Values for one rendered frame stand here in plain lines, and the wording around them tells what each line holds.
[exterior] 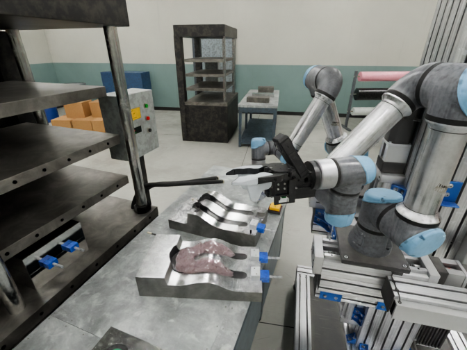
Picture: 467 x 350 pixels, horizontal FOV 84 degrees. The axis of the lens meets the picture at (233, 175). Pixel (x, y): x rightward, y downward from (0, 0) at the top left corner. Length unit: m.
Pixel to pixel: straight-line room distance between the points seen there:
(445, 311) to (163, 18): 7.90
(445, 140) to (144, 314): 1.12
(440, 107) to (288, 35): 6.80
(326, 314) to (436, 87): 1.49
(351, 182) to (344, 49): 7.01
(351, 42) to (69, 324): 7.43
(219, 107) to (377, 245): 4.32
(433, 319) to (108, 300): 1.18
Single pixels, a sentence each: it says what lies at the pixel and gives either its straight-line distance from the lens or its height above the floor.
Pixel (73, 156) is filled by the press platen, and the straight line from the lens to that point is 1.39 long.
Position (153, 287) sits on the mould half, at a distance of 1.18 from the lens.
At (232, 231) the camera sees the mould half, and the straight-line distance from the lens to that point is 1.34.
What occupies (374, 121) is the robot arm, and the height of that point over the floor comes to 1.53.
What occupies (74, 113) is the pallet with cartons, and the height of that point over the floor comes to 0.53.
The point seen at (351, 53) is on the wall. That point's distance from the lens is 7.67.
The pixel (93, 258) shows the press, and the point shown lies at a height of 0.78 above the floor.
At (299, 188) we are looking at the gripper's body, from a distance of 0.64.
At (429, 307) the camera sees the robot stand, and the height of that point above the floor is 0.95.
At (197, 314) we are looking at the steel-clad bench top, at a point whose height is 0.80.
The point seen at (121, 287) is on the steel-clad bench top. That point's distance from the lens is 1.30.
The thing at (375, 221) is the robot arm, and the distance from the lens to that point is 1.01.
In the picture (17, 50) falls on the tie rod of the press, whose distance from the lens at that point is 2.00.
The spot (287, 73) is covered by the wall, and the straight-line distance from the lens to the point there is 7.51.
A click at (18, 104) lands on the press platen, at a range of 1.28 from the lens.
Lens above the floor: 1.72
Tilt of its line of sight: 26 degrees down
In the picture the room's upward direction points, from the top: straight up
